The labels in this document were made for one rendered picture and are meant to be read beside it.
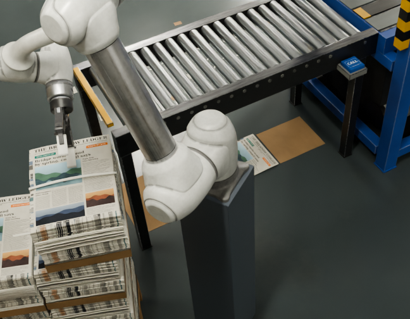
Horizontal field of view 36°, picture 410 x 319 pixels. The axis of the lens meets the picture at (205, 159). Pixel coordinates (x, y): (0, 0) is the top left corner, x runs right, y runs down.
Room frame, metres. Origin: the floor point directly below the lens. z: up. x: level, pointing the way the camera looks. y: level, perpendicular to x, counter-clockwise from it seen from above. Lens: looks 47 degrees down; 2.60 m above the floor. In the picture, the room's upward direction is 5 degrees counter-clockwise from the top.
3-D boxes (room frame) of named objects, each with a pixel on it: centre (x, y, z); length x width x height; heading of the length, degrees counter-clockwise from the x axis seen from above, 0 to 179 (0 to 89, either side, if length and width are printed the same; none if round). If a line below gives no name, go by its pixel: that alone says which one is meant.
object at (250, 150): (2.40, -0.18, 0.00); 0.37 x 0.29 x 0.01; 114
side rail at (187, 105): (2.14, -0.25, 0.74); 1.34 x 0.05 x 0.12; 114
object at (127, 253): (1.29, 0.43, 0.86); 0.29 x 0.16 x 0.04; 97
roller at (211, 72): (2.32, -0.03, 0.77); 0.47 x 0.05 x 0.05; 24
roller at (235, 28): (2.43, -0.27, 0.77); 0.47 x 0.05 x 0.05; 24
